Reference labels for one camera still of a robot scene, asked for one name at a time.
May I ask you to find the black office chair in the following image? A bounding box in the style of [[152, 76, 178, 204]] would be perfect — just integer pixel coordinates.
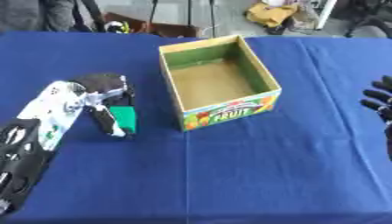
[[343, 0, 392, 39]]

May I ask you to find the green rectangular block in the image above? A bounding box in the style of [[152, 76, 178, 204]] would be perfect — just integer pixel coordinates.
[[108, 105, 138, 135]]

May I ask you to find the open cardboard box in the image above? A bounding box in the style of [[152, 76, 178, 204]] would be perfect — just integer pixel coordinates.
[[157, 34, 284, 132]]

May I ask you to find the black tripod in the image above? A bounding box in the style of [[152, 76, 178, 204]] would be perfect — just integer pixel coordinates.
[[147, 0, 218, 39]]

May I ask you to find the brown cardboard box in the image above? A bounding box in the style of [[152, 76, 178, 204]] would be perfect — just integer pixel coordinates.
[[104, 11, 200, 39]]

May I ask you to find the yellow bag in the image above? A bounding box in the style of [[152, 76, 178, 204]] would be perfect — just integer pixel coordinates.
[[245, 2, 300, 29]]

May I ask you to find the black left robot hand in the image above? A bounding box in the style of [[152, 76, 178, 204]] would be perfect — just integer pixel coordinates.
[[68, 73, 138, 140]]

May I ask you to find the person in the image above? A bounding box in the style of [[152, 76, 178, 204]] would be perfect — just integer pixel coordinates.
[[0, 0, 108, 33]]

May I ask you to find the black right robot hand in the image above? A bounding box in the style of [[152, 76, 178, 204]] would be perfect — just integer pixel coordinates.
[[358, 74, 392, 123]]

